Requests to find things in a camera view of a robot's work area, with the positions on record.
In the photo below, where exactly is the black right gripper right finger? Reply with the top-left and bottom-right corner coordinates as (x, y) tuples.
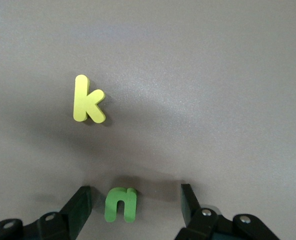
(174, 183), (281, 240)

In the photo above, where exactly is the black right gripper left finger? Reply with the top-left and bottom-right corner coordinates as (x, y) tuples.
(0, 185), (93, 240)

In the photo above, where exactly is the green foam lowercase n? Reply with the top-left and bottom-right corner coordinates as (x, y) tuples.
(104, 187), (138, 224)

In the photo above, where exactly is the yellow foam letter K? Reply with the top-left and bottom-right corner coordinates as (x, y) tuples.
(73, 74), (106, 124)

